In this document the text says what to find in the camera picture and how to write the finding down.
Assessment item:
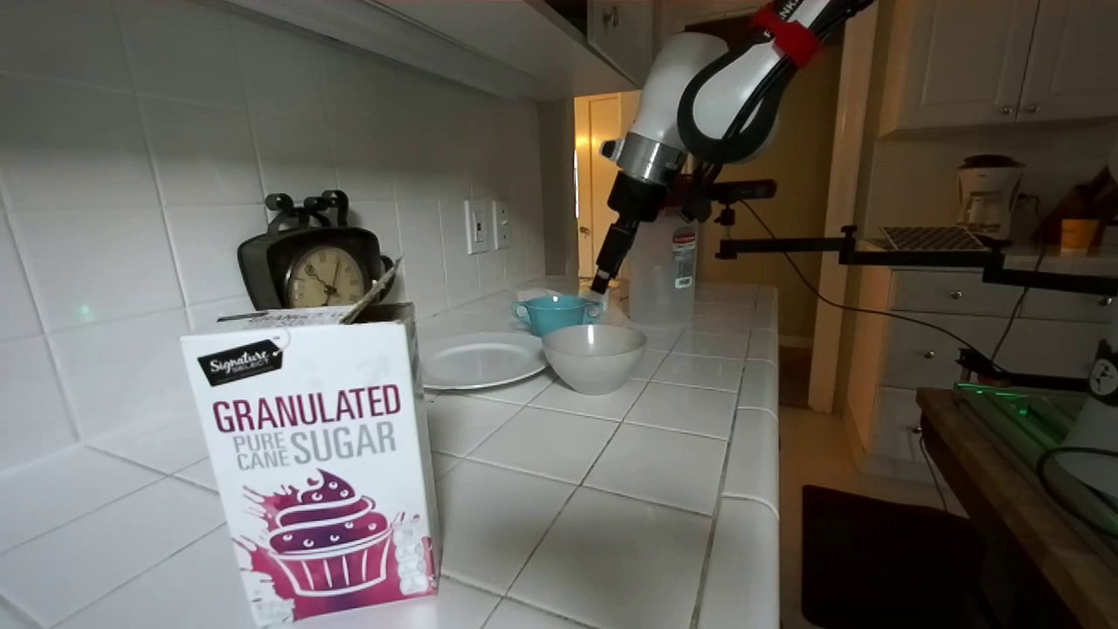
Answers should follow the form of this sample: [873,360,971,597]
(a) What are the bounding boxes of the white wall outlet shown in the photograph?
[462,195,497,259]

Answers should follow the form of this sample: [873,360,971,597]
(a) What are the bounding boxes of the white ceramic bowl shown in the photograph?
[541,323,651,394]

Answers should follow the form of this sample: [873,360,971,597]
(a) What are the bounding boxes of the white cabinets below coffee maker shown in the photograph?
[877,273,1118,394]

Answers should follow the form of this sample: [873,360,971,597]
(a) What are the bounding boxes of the black cable on table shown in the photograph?
[1029,446,1118,543]

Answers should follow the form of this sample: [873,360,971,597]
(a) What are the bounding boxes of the wooden door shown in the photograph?
[571,87,643,282]

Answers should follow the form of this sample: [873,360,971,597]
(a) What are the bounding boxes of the black floor mat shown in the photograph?
[799,483,1006,629]

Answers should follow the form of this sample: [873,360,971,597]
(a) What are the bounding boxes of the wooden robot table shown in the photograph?
[916,384,1118,629]

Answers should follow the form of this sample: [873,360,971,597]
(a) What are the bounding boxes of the granulated sugar box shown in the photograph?
[179,301,445,629]

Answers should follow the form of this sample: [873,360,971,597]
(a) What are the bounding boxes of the orange container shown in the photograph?
[1056,215,1104,259]

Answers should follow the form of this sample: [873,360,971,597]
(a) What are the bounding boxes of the white coffee maker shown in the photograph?
[954,154,1028,243]

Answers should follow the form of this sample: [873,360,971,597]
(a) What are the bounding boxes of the white plate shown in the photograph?
[414,330,553,394]

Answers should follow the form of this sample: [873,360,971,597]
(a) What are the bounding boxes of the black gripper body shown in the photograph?
[604,172,678,236]

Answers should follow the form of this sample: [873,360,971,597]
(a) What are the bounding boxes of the black twin bell alarm clock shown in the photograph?
[233,190,396,312]

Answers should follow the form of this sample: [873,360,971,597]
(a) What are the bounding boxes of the translucent bottle with label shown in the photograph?
[633,215,706,324]

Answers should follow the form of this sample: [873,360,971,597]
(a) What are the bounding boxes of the black camera on boom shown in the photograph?
[695,175,779,227]

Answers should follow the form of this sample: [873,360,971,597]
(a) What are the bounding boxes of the white cabinet above coffee maker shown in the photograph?
[877,0,1118,137]

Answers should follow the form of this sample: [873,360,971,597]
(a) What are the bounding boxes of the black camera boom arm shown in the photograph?
[714,223,1118,299]

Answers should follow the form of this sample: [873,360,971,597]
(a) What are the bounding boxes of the green lit metal frame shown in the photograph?
[954,383,1079,451]

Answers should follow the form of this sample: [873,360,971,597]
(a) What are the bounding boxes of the white cabinet above tiled counter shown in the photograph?
[229,0,657,101]

